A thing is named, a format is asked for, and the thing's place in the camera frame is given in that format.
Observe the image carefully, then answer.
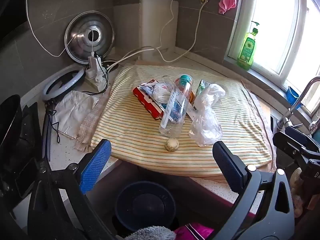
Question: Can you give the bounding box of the white cable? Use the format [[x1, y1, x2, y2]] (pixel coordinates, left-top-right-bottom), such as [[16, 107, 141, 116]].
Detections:
[[25, 0, 100, 58], [107, 0, 175, 70], [157, 0, 219, 63]]

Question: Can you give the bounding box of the grey fuzzy garment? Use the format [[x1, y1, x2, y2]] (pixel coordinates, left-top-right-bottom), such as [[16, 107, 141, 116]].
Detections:
[[125, 226, 176, 240]]

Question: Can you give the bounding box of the white window frame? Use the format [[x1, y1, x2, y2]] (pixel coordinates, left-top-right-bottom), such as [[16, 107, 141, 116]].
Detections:
[[224, 0, 320, 115]]

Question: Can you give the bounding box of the white ring light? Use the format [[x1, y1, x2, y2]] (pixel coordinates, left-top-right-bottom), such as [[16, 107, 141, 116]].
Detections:
[[41, 68, 86, 102]]

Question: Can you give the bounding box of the white power strip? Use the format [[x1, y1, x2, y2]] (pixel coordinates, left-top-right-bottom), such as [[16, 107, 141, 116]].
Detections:
[[86, 52, 108, 92]]

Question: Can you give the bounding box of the red white snack packet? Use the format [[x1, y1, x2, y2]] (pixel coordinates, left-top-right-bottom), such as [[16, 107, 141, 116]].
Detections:
[[132, 79, 167, 120]]

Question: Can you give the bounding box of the blue plastic wastebasket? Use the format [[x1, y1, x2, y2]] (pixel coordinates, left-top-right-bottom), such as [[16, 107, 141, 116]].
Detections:
[[115, 180, 179, 233]]

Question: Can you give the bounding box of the white cutting board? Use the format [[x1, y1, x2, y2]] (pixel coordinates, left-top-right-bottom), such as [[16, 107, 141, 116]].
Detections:
[[139, 0, 179, 58]]

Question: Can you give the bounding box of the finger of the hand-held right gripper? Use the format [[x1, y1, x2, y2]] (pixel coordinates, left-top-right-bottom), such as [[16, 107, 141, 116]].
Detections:
[[273, 131, 320, 163], [284, 125, 320, 153]]

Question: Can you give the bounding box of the black cable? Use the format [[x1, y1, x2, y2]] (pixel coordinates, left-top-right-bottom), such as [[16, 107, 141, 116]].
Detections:
[[95, 52, 120, 95]]

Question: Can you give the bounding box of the green drink carton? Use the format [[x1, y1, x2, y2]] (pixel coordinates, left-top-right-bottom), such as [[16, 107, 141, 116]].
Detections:
[[194, 79, 213, 103]]

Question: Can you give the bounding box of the checked beige towel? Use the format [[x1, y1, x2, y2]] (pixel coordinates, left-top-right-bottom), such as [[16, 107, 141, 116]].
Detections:
[[74, 94, 110, 152]]

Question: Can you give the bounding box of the black ring light stand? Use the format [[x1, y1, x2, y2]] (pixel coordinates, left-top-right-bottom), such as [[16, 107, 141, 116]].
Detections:
[[40, 99, 60, 172]]

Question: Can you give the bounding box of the beige crumpled paper ball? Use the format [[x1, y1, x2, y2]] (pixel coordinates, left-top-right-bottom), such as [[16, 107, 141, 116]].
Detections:
[[164, 137, 179, 152]]

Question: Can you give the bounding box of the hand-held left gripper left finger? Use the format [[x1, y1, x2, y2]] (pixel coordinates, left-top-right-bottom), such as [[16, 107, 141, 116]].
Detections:
[[27, 139, 115, 240]]

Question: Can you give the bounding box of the magenta garment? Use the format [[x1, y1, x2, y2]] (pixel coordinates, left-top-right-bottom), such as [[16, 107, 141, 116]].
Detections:
[[174, 224, 215, 240]]

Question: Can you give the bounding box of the metal pot lid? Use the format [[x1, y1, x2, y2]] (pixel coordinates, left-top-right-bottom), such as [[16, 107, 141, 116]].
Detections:
[[64, 10, 116, 63]]

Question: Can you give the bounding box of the green dish soap bottle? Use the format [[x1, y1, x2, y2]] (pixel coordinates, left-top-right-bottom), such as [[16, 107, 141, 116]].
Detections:
[[237, 20, 260, 70]]

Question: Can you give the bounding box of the beige frayed cloth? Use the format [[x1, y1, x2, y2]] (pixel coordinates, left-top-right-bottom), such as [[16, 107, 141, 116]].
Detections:
[[135, 59, 277, 183]]

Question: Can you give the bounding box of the small blue cup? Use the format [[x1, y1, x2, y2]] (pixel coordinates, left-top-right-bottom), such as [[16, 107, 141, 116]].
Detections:
[[286, 86, 300, 103]]

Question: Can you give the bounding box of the metal faucet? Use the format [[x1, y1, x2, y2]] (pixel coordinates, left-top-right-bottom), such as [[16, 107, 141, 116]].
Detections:
[[276, 77, 320, 128]]

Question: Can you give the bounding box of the striped cloth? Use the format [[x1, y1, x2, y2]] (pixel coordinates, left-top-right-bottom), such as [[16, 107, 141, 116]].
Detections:
[[90, 64, 273, 180]]

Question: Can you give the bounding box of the white crumpled cloth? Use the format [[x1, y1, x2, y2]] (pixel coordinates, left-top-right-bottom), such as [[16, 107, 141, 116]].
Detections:
[[54, 90, 100, 139]]

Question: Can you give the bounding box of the person's right hand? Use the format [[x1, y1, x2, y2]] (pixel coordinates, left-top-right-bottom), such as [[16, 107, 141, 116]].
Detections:
[[290, 166, 307, 219]]

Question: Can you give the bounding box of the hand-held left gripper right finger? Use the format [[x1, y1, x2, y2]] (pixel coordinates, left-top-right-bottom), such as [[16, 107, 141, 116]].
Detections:
[[212, 141, 295, 240]]

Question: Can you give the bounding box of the clear plastic bottle teal cap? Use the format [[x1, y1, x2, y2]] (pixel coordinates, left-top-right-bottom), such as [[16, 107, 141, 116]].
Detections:
[[159, 74, 194, 138]]

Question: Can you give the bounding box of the pink cloth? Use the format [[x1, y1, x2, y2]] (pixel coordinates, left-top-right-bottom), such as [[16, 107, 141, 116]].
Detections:
[[218, 0, 237, 15]]

